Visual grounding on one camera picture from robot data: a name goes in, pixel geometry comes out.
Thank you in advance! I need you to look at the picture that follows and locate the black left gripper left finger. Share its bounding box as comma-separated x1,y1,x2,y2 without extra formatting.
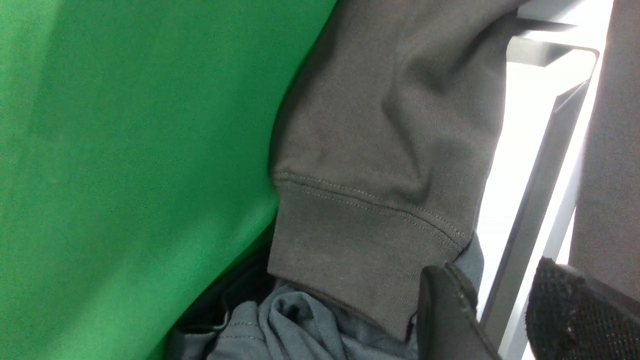
416,263,501,360

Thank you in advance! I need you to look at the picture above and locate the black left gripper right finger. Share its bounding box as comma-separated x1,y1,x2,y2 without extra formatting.
525,257,640,360

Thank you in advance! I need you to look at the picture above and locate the dark gray long-sleeved shirt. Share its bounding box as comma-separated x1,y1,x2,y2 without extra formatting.
266,0,640,343

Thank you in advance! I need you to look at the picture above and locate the crumpled dark teal shirt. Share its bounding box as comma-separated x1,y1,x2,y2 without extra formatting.
167,235,486,360

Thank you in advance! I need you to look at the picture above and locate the green backdrop cloth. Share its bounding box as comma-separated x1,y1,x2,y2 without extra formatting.
0,0,335,360

